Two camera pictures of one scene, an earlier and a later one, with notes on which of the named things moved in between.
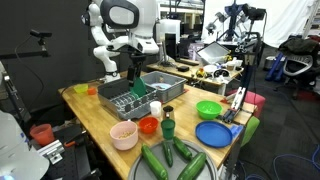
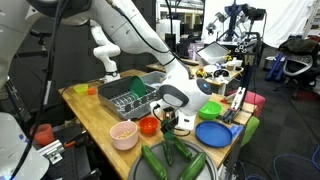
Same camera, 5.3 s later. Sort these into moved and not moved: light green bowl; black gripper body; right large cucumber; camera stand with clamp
Moved: black gripper body
Not moved: camera stand with clamp; right large cucumber; light green bowl
